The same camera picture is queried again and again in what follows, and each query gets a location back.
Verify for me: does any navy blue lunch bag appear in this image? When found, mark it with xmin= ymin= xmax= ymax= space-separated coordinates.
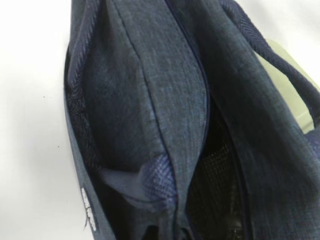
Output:
xmin=64 ymin=0 xmax=320 ymax=240

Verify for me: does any green lid glass lunch box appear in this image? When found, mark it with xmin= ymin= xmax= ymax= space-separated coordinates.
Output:
xmin=257 ymin=37 xmax=320 ymax=136

